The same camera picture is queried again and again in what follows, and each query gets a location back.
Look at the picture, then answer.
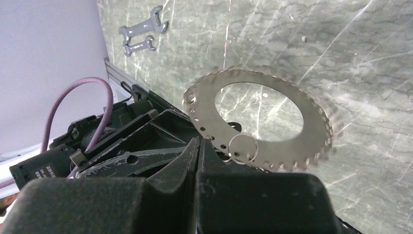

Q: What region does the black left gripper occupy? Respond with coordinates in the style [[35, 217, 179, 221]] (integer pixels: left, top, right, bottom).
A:
[[51, 100, 200, 178]]

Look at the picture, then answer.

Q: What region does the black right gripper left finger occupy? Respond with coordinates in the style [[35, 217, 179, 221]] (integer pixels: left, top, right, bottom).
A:
[[0, 138, 200, 234]]

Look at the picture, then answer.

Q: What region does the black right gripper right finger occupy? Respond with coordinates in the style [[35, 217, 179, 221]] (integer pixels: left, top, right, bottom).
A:
[[196, 139, 342, 234]]

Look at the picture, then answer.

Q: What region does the steel ring disc with keyrings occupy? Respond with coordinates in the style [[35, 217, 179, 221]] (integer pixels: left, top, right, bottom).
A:
[[183, 67, 334, 172]]

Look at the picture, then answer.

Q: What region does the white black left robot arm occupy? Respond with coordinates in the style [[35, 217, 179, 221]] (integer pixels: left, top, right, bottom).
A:
[[0, 99, 199, 198]]

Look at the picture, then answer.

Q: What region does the small silver wrench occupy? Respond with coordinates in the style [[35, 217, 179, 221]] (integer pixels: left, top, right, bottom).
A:
[[123, 35, 156, 57]]

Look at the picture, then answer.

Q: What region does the large silver wrench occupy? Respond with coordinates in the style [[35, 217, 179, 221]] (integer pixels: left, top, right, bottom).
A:
[[118, 5, 169, 44]]

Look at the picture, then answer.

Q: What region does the aluminium frame rail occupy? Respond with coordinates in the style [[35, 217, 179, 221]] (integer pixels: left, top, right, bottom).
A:
[[104, 58, 149, 101]]

